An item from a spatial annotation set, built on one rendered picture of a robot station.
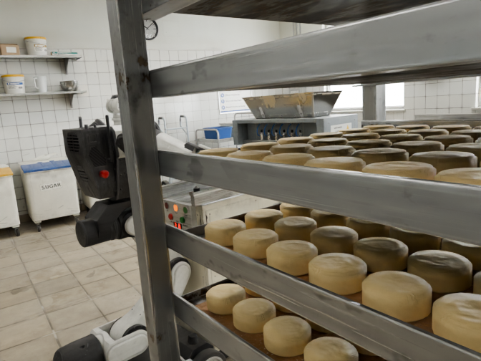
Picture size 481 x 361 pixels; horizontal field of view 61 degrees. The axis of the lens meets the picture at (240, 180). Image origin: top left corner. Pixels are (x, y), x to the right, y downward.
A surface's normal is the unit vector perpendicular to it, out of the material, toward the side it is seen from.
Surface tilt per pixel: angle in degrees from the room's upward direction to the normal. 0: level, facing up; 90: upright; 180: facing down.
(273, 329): 0
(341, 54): 90
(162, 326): 90
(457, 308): 0
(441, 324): 90
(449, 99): 90
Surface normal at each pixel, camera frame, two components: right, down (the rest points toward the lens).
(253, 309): -0.07, -0.98
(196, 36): 0.56, 0.11
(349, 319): -0.79, 0.17
